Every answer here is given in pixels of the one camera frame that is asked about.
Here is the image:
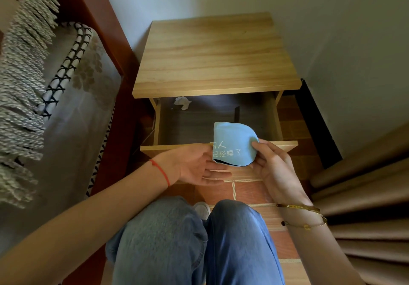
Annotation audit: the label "person's left hand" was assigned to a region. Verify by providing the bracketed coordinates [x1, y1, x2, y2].
[153, 143, 233, 187]

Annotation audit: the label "person's right hand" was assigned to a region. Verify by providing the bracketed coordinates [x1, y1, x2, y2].
[251, 138, 314, 206]

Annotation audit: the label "blue eye mask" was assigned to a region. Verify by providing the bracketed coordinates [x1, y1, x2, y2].
[212, 121, 259, 168]

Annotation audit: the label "person's right forearm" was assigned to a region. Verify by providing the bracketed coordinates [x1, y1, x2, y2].
[281, 206, 366, 285]

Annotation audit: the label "person's left forearm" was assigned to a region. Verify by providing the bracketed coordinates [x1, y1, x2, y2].
[0, 161, 170, 285]

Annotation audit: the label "wooden bedside table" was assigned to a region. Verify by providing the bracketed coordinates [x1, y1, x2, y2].
[132, 12, 302, 146]

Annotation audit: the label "white shoe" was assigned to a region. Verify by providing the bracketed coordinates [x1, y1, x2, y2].
[193, 201, 211, 221]

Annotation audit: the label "crumpled white tissue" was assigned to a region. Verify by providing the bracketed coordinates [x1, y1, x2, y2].
[173, 96, 193, 111]

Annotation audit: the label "blue jeans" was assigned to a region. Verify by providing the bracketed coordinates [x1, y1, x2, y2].
[105, 195, 285, 285]

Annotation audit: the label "beige curtain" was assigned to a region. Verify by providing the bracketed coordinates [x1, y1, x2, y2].
[310, 121, 409, 285]

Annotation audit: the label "white quilted mattress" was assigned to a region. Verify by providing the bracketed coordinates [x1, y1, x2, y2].
[0, 22, 124, 256]

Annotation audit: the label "floral fringed pillow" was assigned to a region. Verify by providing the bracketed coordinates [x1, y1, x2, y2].
[0, 0, 61, 209]

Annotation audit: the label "red string bracelet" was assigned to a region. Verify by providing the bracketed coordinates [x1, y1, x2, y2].
[149, 158, 172, 188]

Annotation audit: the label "gold bangle bracelet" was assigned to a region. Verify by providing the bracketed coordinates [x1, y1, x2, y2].
[276, 203, 321, 213]

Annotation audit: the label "thin gold chain bracelet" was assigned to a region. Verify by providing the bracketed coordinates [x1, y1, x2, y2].
[281, 214, 328, 231]

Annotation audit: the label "red-brown wooden bed frame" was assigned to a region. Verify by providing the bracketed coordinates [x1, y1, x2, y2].
[52, 0, 151, 285]

